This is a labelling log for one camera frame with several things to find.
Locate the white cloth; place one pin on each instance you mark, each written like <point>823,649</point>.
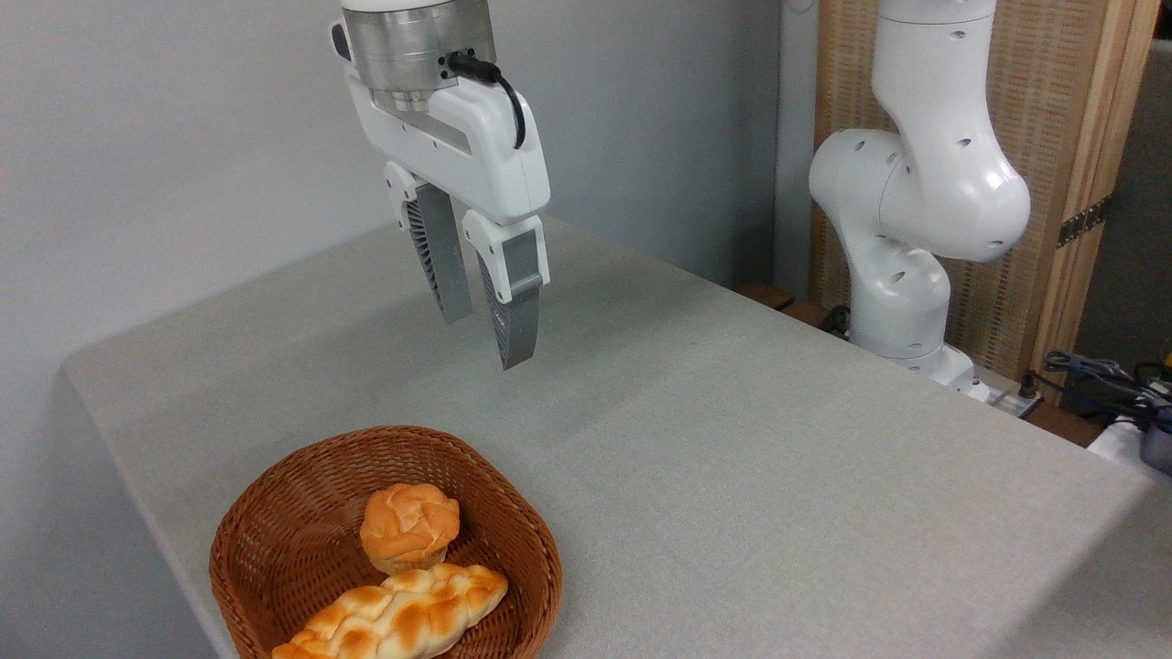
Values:
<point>1115,443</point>

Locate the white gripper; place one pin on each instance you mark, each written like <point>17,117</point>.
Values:
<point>490,151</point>

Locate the round knotted bread roll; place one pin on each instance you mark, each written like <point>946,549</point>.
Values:
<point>408,525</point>

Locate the grey blue plastic container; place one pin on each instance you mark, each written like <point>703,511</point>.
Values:
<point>1157,447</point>

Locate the brown wicker basket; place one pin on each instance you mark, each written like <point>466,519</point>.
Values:
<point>302,513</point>

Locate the metal screen hinge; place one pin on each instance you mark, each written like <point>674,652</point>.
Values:
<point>1084,221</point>

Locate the brown wooden foot block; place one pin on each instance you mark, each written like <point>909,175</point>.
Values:
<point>767,295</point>

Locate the long braided bread loaf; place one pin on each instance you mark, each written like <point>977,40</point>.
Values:
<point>403,613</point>

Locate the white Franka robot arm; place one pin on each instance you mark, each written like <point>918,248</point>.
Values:
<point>925,183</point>

